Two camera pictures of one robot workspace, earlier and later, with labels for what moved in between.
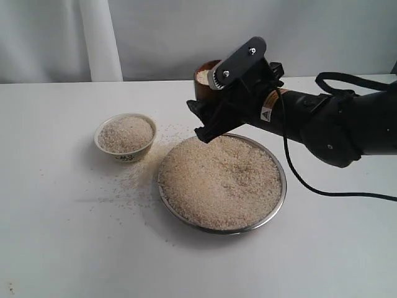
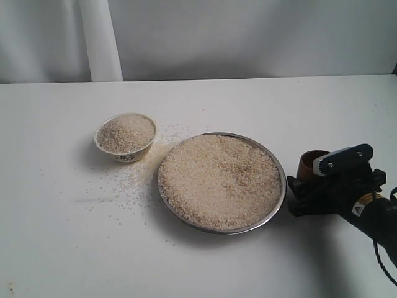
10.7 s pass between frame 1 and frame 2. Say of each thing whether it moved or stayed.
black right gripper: moved
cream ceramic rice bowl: stayed
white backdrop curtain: stayed
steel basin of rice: stayed
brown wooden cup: moved
